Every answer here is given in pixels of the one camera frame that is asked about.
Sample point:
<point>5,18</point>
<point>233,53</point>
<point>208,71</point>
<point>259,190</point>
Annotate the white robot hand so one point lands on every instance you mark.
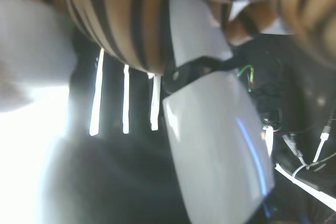
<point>215,129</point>

